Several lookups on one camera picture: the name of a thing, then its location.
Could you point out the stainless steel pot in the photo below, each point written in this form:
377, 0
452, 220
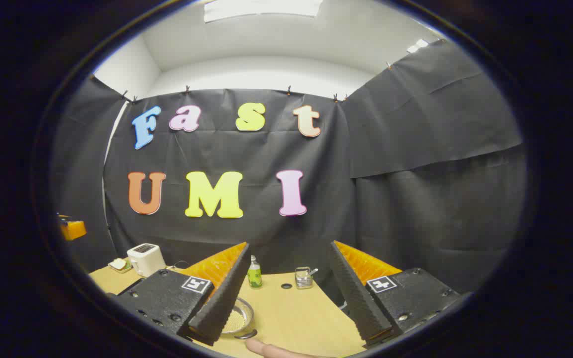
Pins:
240, 318

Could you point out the white toaster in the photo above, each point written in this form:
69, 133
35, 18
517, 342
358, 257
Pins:
145, 258

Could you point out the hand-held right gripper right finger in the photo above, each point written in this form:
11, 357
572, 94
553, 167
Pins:
353, 293

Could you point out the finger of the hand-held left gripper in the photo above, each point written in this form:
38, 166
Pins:
72, 228

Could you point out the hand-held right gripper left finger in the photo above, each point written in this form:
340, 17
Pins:
224, 298

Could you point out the green drink bottle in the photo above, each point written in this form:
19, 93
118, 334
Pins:
254, 273

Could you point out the large ceiling light panel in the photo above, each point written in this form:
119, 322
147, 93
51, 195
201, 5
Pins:
261, 7

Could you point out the small ceiling light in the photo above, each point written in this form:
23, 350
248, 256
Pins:
418, 45

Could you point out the sandwich on small plate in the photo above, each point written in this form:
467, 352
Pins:
120, 265

